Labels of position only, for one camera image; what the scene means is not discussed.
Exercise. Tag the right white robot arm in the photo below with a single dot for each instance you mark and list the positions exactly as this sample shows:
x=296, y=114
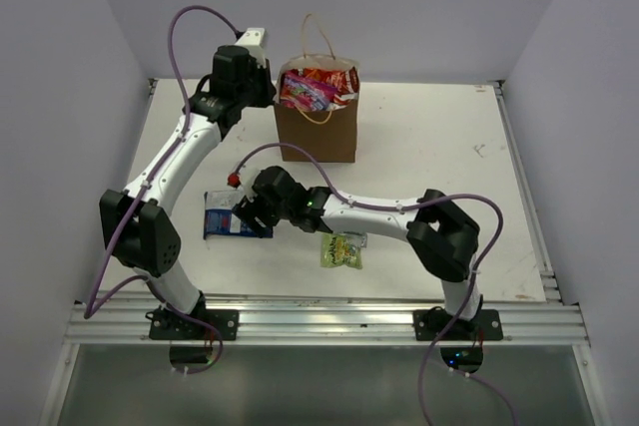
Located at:
x=443, y=237

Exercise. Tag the aluminium rail frame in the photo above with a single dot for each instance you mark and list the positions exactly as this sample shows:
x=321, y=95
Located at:
x=334, y=346

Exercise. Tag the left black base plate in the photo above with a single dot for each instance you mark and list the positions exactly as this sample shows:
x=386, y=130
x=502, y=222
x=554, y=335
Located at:
x=167, y=325

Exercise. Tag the red Doritos chip bag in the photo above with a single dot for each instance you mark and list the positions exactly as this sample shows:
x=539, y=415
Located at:
x=346, y=83

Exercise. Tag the green gummy candy bag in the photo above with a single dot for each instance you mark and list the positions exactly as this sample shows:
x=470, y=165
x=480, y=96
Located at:
x=342, y=249

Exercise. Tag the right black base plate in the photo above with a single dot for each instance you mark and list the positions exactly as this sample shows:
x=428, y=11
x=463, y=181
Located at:
x=428, y=323

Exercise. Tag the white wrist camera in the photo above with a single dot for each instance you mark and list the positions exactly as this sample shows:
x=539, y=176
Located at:
x=254, y=40
x=244, y=180

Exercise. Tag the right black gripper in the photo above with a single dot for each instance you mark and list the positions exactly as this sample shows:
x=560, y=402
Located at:
x=248, y=212

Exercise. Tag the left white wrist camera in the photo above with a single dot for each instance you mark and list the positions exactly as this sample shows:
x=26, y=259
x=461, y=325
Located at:
x=254, y=40

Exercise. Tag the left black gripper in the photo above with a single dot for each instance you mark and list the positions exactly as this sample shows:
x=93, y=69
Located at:
x=269, y=89

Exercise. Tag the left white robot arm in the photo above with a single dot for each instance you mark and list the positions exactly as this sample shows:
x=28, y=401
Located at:
x=136, y=221

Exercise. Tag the blue snack bag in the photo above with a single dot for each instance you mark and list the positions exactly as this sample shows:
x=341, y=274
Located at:
x=219, y=218

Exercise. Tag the purple Fox's candy bag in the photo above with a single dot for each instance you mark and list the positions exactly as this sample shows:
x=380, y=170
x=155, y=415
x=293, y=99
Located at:
x=306, y=94

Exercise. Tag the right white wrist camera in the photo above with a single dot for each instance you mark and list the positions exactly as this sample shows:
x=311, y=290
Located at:
x=244, y=180

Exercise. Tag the brown paper bag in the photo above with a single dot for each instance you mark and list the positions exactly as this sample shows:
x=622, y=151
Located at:
x=329, y=136

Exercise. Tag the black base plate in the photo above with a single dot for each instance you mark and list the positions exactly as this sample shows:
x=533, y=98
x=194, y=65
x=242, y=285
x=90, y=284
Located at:
x=428, y=323
x=167, y=325

